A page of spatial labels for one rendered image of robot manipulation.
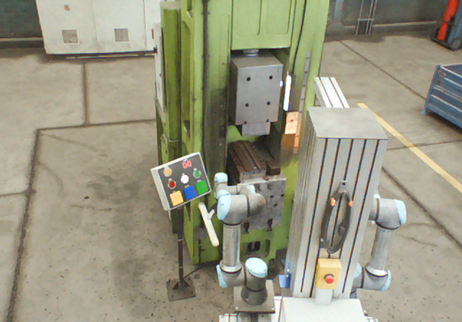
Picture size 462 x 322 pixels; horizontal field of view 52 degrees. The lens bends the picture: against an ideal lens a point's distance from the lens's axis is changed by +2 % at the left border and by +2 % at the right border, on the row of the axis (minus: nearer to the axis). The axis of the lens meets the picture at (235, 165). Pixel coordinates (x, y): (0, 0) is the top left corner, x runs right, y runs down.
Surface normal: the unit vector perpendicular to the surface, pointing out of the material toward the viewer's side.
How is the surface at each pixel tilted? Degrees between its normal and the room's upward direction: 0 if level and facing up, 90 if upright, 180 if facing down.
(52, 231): 0
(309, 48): 90
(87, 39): 90
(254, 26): 90
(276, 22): 90
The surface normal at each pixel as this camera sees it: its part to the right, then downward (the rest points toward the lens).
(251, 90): 0.28, 0.53
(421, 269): 0.04, -0.84
